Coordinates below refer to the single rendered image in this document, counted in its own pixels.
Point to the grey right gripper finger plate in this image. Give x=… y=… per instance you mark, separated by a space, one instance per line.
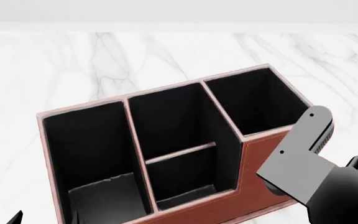
x=294 y=168

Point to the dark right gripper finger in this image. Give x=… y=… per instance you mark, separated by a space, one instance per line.
x=273 y=190

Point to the brown leather desk caddy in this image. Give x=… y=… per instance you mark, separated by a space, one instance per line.
x=185 y=116

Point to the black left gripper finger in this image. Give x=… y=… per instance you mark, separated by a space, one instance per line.
x=15 y=219

